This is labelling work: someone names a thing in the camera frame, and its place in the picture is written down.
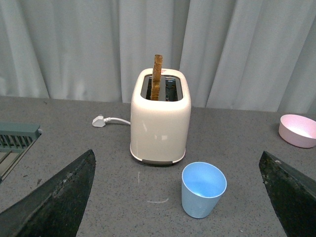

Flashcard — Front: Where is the white two-slot toaster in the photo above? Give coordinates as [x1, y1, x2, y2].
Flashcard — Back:
[130, 68, 191, 164]

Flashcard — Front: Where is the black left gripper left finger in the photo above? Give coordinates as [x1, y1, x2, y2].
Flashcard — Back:
[0, 150, 96, 237]

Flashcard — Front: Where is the light blue plastic cup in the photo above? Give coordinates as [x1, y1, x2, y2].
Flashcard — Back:
[182, 162, 227, 219]

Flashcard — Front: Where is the grey-white curtain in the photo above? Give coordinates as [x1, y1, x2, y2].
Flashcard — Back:
[0, 0, 316, 113]

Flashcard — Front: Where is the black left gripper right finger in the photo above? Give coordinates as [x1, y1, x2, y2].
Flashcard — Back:
[259, 151, 316, 237]

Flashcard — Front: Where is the white power plug cable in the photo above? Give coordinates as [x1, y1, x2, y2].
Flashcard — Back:
[92, 114, 131, 128]

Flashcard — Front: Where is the pink plastic bowl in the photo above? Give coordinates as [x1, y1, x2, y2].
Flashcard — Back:
[278, 114, 316, 148]

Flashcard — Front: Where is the brown toast slice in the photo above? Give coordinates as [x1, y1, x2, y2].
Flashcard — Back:
[151, 54, 163, 101]

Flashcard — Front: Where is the green dish rack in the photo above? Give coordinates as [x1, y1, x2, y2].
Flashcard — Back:
[0, 122, 41, 181]

